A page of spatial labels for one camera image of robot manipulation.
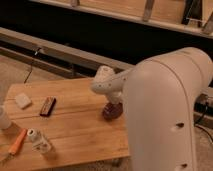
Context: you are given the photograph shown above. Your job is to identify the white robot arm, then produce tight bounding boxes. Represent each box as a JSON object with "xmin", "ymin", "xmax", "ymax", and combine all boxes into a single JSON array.
[{"xmin": 91, "ymin": 47, "xmax": 213, "ymax": 171}]

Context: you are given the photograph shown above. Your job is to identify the black cable left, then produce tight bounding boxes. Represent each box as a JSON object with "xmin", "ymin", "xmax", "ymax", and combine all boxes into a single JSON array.
[{"xmin": 23, "ymin": 46, "xmax": 43, "ymax": 84}]

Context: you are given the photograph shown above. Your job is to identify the small clear glass jar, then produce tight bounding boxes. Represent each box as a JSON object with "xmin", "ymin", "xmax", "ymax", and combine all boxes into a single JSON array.
[{"xmin": 27, "ymin": 129, "xmax": 52, "ymax": 154}]

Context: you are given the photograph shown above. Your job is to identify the black chocolate bar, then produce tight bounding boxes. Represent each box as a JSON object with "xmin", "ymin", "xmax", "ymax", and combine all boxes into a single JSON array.
[{"xmin": 39, "ymin": 97, "xmax": 56, "ymax": 117}]

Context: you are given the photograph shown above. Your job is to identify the dark purple ceramic bowl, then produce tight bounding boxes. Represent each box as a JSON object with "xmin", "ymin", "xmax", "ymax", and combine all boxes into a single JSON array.
[{"xmin": 102, "ymin": 103, "xmax": 123, "ymax": 120}]

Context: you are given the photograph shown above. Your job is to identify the black cable right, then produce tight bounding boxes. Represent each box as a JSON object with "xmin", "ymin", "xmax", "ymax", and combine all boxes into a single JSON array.
[{"xmin": 194, "ymin": 101, "xmax": 213, "ymax": 145}]

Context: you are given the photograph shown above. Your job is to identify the white plastic cup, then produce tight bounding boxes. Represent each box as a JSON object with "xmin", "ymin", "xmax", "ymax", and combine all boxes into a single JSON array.
[{"xmin": 0, "ymin": 106, "xmax": 12, "ymax": 129}]

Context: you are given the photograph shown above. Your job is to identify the orange handled screwdriver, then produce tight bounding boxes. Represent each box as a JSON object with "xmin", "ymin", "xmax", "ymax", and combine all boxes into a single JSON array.
[{"xmin": 0, "ymin": 129, "xmax": 27, "ymax": 164}]

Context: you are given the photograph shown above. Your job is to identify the black cable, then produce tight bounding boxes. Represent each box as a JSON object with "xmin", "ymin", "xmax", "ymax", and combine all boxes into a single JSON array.
[
  {"xmin": 23, "ymin": 46, "xmax": 43, "ymax": 84},
  {"xmin": 194, "ymin": 101, "xmax": 213, "ymax": 145}
]

